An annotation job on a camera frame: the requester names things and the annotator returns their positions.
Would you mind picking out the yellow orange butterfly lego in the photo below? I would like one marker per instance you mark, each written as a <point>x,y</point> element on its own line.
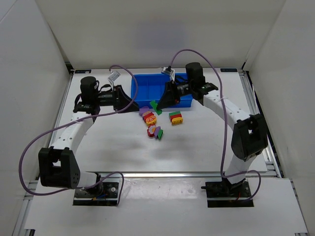
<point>150,120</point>

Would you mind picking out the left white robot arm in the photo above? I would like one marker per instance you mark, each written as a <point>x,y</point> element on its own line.
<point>57,164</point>

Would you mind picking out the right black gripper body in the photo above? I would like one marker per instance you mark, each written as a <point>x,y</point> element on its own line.
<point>173,91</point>

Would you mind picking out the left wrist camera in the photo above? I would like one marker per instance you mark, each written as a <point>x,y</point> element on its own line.
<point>113,77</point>

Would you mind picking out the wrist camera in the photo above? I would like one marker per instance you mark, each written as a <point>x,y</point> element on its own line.
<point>169,72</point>
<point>113,77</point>

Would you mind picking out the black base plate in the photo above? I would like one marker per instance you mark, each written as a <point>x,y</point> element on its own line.
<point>220,194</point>
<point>106,194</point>

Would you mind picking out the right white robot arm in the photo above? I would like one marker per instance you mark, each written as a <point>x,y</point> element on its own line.
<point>249,132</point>

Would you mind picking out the green red yellow lego stack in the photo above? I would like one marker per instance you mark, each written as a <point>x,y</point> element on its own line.
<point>175,118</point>

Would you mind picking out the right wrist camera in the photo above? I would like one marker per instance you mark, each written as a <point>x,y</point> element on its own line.
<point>169,72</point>

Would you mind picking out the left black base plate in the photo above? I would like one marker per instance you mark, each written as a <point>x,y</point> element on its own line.
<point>106,194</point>

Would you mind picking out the red flower lego brick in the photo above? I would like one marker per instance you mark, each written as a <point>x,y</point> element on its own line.
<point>151,130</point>

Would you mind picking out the aluminium frame rail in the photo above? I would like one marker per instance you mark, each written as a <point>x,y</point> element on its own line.
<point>183,174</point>

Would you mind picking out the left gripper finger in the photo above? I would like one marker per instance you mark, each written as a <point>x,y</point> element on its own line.
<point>131,108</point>
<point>122,98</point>

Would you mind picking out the purple rounded lego brick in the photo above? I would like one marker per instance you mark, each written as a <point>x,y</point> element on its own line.
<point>142,110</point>

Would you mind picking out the blue divided plastic bin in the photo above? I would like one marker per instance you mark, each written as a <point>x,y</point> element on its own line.
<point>151,87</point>

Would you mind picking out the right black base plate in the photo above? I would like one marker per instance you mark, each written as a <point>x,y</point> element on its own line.
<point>220,194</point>

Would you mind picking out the red half-round lego brick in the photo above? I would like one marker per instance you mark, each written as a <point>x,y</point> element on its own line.
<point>147,116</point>

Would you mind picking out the green 2x4 lego brick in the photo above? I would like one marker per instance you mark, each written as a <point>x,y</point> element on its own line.
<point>154,105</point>

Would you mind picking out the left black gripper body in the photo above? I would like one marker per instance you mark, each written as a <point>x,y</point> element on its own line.
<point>117,98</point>

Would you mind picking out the purple green lego stack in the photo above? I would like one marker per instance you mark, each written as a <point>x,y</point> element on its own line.
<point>158,133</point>

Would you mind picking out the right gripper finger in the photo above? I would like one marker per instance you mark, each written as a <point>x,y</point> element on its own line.
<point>166,102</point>
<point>168,91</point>

